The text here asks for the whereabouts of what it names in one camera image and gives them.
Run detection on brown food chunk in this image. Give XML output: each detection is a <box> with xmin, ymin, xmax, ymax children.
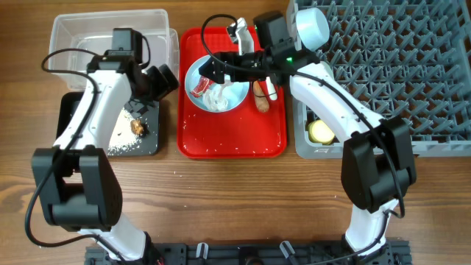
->
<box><xmin>130</xmin><ymin>119</ymin><xmax>147</xmax><ymax>138</ymax></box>

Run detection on black waste tray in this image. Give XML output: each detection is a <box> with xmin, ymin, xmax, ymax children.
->
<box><xmin>56</xmin><ymin>92</ymin><xmax>160</xmax><ymax>157</ymax></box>

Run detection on yellow plastic cup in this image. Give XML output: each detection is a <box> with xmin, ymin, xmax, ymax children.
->
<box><xmin>308</xmin><ymin>120</ymin><xmax>335</xmax><ymax>144</ymax></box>

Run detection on red snack wrapper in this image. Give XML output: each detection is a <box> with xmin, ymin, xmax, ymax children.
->
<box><xmin>191</xmin><ymin>77</ymin><xmax>214</xmax><ymax>98</ymax></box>

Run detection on clear plastic bin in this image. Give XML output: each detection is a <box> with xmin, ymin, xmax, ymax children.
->
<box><xmin>48</xmin><ymin>9</ymin><xmax>180</xmax><ymax>77</ymax></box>

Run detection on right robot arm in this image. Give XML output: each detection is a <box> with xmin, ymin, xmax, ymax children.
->
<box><xmin>199</xmin><ymin>8</ymin><xmax>417</xmax><ymax>261</ymax></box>

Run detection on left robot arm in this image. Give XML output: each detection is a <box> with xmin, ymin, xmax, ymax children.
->
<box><xmin>24</xmin><ymin>28</ymin><xmax>179</xmax><ymax>264</ymax></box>

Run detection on red serving tray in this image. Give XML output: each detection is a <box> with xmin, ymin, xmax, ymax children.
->
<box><xmin>177</xmin><ymin>27</ymin><xmax>287</xmax><ymax>159</ymax></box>

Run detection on grey dishwasher rack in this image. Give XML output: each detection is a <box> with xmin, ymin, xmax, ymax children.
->
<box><xmin>286</xmin><ymin>0</ymin><xmax>470</xmax><ymax>158</ymax></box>

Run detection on right black cable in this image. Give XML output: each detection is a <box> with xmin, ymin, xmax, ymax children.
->
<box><xmin>200</xmin><ymin>13</ymin><xmax>406</xmax><ymax>265</ymax></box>

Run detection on black cable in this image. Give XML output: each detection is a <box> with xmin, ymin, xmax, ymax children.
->
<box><xmin>200</xmin><ymin>13</ymin><xmax>406</xmax><ymax>265</ymax></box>
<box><xmin>24</xmin><ymin>32</ymin><xmax>152</xmax><ymax>265</ymax></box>

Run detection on left black cable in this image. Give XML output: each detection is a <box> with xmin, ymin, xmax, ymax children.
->
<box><xmin>24</xmin><ymin>32</ymin><xmax>152</xmax><ymax>265</ymax></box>

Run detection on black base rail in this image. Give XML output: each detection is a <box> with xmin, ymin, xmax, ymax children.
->
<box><xmin>83</xmin><ymin>241</ymin><xmax>411</xmax><ymax>265</ymax></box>

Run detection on white rice pile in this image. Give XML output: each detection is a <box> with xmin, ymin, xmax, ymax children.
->
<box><xmin>107</xmin><ymin>107</ymin><xmax>147</xmax><ymax>156</ymax></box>

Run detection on orange carrot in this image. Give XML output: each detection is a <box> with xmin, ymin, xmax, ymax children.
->
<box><xmin>252</xmin><ymin>81</ymin><xmax>269</xmax><ymax>113</ymax></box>

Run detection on light blue bowl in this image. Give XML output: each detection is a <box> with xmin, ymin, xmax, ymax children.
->
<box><xmin>296</xmin><ymin>8</ymin><xmax>330</xmax><ymax>51</ymax></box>

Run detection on white tissue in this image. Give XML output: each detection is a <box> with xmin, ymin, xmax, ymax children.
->
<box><xmin>202</xmin><ymin>81</ymin><xmax>232</xmax><ymax>113</ymax></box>

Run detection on white plastic spoon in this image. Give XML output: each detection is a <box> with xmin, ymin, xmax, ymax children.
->
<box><xmin>266</xmin><ymin>77</ymin><xmax>277</xmax><ymax>101</ymax></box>

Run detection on light blue plate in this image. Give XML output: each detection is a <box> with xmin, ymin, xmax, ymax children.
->
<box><xmin>184</xmin><ymin>55</ymin><xmax>249</xmax><ymax>113</ymax></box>

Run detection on mint green bowl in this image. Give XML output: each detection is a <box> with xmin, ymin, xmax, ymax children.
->
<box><xmin>320</xmin><ymin>61</ymin><xmax>334</xmax><ymax>79</ymax></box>

